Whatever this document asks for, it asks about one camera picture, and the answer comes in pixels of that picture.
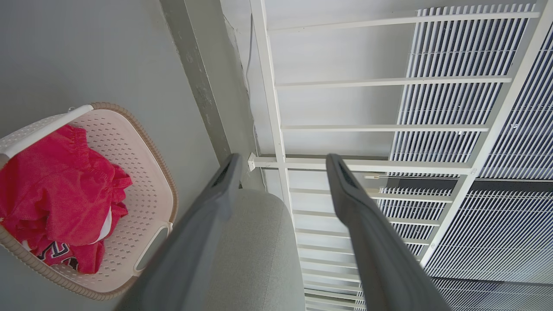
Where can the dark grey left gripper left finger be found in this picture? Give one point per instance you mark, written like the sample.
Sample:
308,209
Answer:
194,242

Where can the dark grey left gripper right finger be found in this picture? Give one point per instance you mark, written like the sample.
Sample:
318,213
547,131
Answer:
376,250

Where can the beige perforated plastic laundry basket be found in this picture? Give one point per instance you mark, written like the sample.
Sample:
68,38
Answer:
142,172

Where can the grey fabric sofa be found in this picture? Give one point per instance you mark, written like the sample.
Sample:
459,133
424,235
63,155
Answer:
259,250

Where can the red jersey garment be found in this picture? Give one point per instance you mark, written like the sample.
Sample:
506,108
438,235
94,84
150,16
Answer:
52,185

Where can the white slatted window blind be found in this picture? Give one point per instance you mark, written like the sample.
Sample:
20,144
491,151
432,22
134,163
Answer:
445,108

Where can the white metal railing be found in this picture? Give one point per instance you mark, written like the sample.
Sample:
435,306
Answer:
270,86

